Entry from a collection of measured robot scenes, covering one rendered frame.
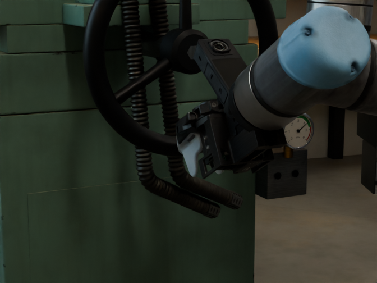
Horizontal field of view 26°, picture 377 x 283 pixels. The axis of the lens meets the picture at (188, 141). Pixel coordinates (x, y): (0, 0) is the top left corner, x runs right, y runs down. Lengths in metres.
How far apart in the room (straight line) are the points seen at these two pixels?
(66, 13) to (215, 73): 0.34
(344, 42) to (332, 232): 2.28
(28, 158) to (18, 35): 0.18
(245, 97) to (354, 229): 2.25
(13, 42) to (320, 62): 0.58
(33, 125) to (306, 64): 0.57
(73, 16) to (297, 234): 1.94
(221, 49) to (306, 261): 1.81
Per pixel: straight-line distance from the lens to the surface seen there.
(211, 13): 1.32
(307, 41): 0.75
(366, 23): 0.95
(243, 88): 0.85
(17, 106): 1.22
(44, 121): 1.24
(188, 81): 1.31
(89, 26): 1.05
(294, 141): 1.36
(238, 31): 1.35
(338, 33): 0.77
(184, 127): 0.96
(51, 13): 1.22
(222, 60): 0.95
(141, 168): 1.16
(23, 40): 1.21
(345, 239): 2.96
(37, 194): 1.25
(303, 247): 2.85
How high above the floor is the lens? 0.91
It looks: 11 degrees down
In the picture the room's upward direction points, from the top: straight up
